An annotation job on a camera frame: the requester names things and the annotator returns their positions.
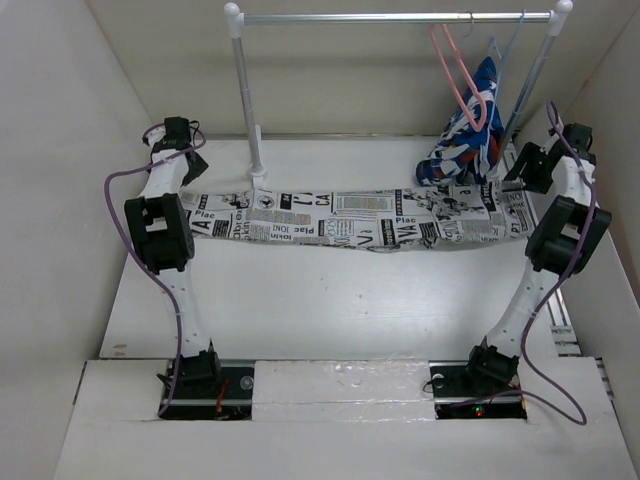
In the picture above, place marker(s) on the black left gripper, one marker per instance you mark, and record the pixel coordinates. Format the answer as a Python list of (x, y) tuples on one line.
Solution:
[(198, 168)]

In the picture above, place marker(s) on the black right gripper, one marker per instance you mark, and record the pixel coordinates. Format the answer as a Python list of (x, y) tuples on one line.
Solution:
[(532, 151)]

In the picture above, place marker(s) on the newspaper print trousers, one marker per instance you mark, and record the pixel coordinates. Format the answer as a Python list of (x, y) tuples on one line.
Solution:
[(379, 220)]

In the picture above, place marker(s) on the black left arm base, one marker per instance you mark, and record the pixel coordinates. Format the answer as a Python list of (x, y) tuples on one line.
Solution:
[(229, 400)]

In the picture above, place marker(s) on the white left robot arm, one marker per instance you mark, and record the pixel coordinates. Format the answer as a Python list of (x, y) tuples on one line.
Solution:
[(164, 244)]

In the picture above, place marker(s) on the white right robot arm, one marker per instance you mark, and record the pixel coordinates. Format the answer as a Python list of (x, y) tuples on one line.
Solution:
[(485, 361)]

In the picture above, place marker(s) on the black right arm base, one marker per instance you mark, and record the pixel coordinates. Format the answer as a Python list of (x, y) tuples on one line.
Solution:
[(458, 396)]

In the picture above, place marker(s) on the blue patterned garment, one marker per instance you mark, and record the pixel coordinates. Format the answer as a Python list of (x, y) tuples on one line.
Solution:
[(461, 154)]

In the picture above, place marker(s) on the white clothes rack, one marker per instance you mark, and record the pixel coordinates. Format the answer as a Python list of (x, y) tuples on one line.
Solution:
[(237, 21)]

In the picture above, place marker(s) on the aluminium rail right side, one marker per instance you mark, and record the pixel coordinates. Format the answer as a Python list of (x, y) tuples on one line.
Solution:
[(560, 320)]

